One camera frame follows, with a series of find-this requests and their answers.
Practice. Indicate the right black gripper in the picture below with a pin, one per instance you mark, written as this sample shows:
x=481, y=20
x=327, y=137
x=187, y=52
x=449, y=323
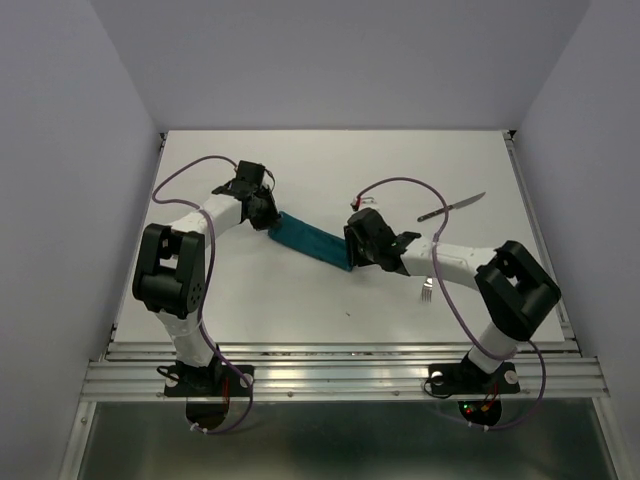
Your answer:
x=351, y=240

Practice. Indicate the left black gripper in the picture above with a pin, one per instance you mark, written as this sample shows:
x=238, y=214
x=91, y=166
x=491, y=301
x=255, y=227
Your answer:
x=272, y=217

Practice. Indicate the teal cloth napkin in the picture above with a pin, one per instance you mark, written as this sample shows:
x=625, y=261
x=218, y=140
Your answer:
x=310, y=241

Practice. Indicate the metal fork black handle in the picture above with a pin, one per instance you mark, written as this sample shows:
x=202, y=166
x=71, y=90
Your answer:
x=427, y=290

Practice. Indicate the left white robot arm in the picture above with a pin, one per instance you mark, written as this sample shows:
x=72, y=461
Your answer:
x=175, y=264

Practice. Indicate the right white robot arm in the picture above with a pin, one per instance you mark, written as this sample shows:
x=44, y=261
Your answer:
x=517, y=292

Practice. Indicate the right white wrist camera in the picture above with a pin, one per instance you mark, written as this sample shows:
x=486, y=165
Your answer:
x=364, y=202

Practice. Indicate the metal knife black handle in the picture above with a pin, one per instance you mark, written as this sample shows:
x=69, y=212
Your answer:
x=457, y=205

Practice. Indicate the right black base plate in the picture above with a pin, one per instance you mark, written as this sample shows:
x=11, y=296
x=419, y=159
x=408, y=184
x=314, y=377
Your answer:
x=466, y=379

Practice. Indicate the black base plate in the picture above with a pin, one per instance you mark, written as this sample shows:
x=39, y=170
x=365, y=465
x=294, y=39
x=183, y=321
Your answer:
x=215, y=381
x=466, y=379

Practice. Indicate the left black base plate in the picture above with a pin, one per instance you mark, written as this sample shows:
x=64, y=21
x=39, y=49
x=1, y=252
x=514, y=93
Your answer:
x=215, y=381

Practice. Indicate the aluminium front rail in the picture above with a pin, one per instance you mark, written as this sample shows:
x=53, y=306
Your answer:
x=339, y=372

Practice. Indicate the aluminium rail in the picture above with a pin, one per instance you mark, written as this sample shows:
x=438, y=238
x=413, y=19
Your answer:
x=567, y=329
x=339, y=372

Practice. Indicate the aluminium right side rail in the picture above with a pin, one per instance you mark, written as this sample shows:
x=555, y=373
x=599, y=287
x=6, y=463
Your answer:
x=567, y=329

